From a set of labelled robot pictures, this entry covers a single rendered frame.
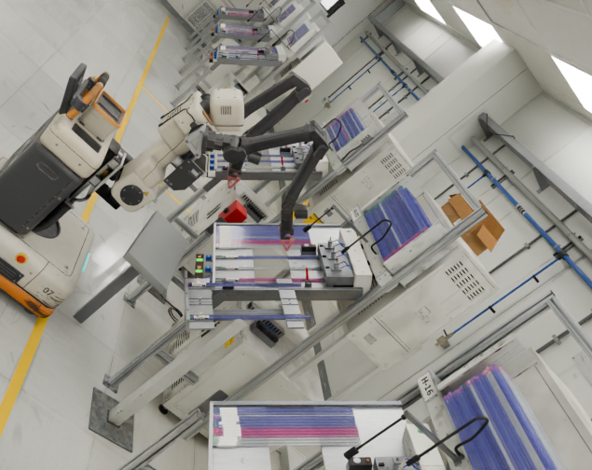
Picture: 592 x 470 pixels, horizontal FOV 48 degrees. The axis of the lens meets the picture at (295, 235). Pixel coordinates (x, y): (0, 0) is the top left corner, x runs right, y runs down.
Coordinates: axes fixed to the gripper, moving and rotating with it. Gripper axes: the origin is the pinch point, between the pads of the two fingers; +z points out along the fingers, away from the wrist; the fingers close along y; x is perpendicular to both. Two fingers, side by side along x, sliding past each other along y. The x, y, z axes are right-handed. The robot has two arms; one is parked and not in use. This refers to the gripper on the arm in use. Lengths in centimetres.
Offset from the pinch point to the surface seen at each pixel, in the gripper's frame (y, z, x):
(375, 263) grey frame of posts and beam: -9.3, 6.0, -42.9
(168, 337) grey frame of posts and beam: -26, 35, 57
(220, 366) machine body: -22, 56, 33
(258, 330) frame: -6.3, 46.5, 13.3
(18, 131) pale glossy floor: 126, -13, 159
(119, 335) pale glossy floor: 14, 62, 87
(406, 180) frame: 39, -17, -67
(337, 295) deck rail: -20.8, 16.4, -23.1
